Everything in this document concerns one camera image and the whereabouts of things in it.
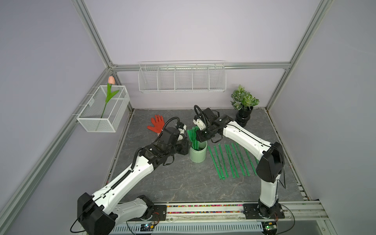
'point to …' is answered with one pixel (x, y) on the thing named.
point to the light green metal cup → (199, 155)
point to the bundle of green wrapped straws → (192, 135)
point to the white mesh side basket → (105, 110)
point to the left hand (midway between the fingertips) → (188, 143)
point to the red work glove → (158, 123)
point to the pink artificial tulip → (109, 94)
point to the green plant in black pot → (243, 102)
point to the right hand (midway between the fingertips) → (197, 137)
